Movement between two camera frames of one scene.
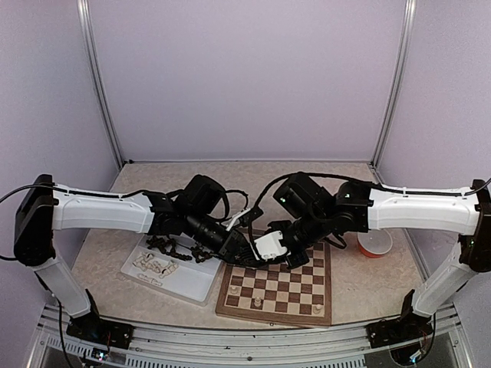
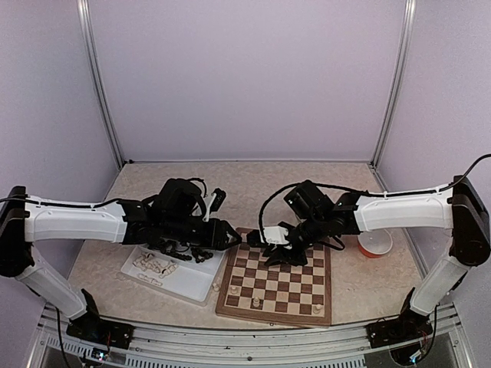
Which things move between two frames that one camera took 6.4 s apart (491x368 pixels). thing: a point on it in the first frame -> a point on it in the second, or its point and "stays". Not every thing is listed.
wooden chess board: (275, 294) stays
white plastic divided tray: (186, 278) stays
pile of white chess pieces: (146, 263) stays
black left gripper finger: (241, 253) -> (230, 236)
